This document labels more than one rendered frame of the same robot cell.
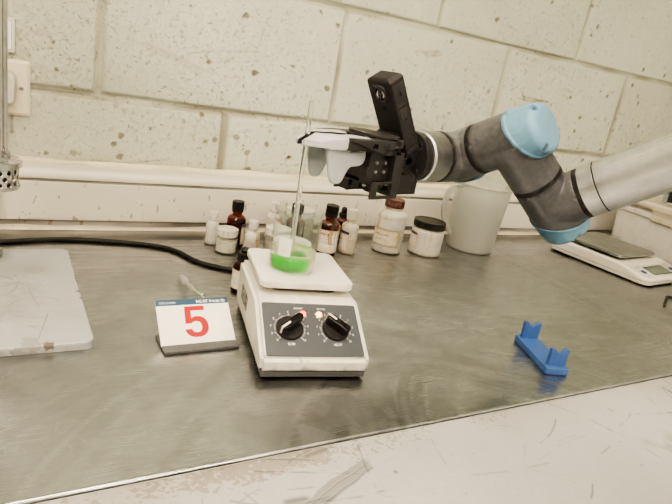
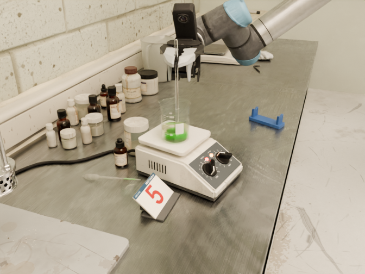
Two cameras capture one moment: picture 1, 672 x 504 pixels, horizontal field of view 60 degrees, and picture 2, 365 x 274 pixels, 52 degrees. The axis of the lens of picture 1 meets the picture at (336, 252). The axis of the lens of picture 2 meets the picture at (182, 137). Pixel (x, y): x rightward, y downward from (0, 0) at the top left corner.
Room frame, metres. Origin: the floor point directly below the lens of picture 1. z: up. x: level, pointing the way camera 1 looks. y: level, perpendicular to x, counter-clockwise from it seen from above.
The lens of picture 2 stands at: (0.13, 0.47, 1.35)
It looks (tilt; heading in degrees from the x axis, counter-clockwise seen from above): 27 degrees down; 323
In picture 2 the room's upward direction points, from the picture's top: straight up
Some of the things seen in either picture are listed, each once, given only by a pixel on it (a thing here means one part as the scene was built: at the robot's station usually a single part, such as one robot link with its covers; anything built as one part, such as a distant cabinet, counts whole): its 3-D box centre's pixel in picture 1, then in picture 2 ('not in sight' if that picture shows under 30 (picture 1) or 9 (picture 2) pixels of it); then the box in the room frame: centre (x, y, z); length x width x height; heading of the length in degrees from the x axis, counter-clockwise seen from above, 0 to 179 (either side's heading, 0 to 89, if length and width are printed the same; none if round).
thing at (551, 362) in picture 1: (542, 346); (266, 117); (0.76, -0.31, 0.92); 0.10 x 0.03 x 0.04; 11
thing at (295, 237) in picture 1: (294, 238); (174, 121); (0.71, 0.05, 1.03); 0.07 x 0.06 x 0.08; 24
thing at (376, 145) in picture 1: (368, 143); (192, 51); (0.74, -0.02, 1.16); 0.09 x 0.05 x 0.02; 137
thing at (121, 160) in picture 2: (243, 268); (120, 151); (0.81, 0.13, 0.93); 0.03 x 0.03 x 0.07
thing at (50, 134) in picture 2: (212, 227); (50, 135); (1.00, 0.23, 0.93); 0.02 x 0.02 x 0.06
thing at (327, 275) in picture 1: (298, 268); (175, 136); (0.72, 0.04, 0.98); 0.12 x 0.12 x 0.01; 20
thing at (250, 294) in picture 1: (297, 307); (184, 157); (0.69, 0.04, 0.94); 0.22 x 0.13 x 0.08; 20
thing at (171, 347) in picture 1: (197, 324); (157, 195); (0.63, 0.15, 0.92); 0.09 x 0.06 x 0.04; 122
